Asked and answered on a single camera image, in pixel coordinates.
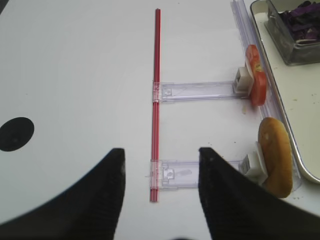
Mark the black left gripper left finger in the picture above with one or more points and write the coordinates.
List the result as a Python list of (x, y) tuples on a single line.
[(88, 210)]

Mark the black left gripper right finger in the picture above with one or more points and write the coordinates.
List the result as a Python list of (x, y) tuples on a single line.
[(237, 209)]

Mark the tomato slices on stand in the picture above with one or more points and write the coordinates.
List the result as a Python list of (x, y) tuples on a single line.
[(259, 90)]

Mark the white tomato stand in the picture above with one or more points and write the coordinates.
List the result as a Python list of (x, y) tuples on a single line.
[(244, 80)]

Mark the white bun stand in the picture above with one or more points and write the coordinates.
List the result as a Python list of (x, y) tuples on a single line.
[(253, 166)]

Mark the left red plastic rod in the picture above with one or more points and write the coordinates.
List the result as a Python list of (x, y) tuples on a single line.
[(154, 194)]

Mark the bottom bun slice on stand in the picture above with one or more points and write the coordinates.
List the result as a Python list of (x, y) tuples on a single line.
[(276, 148)]

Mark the black round table hole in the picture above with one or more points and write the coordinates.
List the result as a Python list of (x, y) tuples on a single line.
[(15, 133)]

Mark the metal tray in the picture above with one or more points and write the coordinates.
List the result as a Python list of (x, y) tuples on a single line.
[(294, 73)]

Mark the clear plastic salad box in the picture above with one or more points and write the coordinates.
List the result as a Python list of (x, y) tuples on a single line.
[(291, 53)]

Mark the purple cabbage shreds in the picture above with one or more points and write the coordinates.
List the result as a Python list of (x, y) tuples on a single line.
[(303, 22)]

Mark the left lower clear rail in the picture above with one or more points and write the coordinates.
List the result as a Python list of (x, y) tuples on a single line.
[(167, 175)]

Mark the left long clear rail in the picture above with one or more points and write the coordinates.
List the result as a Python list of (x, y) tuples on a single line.
[(270, 107)]

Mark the left upper clear rail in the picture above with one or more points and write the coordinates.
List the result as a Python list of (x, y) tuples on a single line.
[(195, 91)]

